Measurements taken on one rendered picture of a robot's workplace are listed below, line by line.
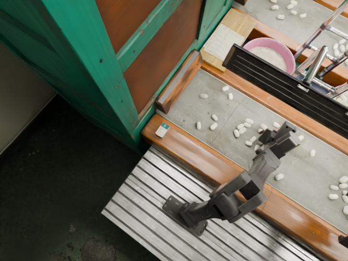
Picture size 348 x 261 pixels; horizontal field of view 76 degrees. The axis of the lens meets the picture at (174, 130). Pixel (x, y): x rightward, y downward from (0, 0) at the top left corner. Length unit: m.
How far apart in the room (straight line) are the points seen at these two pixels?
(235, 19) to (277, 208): 0.88
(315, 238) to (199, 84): 0.78
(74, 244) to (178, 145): 1.15
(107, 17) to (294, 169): 0.92
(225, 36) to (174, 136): 0.55
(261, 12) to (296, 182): 0.86
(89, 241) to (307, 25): 1.85
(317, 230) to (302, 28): 0.95
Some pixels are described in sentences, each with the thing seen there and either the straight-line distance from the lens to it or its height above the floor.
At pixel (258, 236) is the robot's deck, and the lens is 1.11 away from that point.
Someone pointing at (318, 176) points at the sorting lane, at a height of 0.74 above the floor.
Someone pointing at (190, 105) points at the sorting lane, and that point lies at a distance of 1.02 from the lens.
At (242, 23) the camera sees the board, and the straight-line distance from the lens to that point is 1.26.
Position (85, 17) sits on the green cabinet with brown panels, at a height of 1.41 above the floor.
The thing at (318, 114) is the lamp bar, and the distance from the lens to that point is 0.80.
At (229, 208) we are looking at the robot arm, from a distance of 0.65.
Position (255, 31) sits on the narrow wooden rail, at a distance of 1.29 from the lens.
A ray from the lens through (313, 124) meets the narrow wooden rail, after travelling 1.16.
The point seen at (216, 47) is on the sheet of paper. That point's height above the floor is 0.78.
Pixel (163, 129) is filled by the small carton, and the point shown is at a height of 0.78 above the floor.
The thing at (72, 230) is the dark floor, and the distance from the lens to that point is 1.83.
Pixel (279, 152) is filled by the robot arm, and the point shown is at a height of 0.93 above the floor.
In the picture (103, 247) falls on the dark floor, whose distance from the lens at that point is 1.78.
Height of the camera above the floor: 1.69
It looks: 75 degrees down
